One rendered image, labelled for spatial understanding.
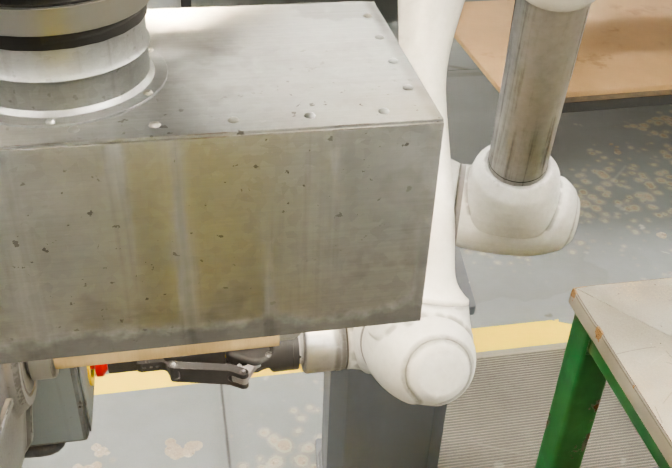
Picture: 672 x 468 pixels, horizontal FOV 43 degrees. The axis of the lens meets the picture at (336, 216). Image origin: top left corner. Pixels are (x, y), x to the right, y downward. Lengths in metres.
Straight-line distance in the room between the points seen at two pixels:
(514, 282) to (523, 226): 1.32
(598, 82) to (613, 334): 1.98
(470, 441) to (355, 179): 1.89
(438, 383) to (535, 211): 0.64
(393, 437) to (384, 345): 0.94
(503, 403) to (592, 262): 0.76
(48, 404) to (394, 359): 0.40
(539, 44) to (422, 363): 0.54
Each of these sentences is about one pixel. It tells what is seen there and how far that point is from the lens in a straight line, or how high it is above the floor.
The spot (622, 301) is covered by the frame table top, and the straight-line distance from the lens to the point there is 1.34.
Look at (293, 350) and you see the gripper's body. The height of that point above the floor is 0.99.
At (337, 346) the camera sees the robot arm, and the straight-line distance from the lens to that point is 1.09.
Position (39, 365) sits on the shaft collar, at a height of 1.26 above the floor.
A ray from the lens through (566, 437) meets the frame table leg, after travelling 1.48.
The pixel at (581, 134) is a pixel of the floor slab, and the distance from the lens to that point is 3.74.
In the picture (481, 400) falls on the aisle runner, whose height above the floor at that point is 0.00.
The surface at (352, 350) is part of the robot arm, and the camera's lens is 1.09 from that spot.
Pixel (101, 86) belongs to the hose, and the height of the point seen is 1.54.
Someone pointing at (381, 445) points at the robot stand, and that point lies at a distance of 1.89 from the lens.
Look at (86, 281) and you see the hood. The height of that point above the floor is 1.44.
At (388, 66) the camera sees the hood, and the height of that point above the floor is 1.53.
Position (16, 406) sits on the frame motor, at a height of 1.24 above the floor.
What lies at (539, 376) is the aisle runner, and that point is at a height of 0.00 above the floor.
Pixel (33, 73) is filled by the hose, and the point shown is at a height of 1.55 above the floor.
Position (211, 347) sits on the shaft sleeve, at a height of 1.25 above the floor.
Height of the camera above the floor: 1.74
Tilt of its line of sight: 35 degrees down
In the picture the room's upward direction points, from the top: 2 degrees clockwise
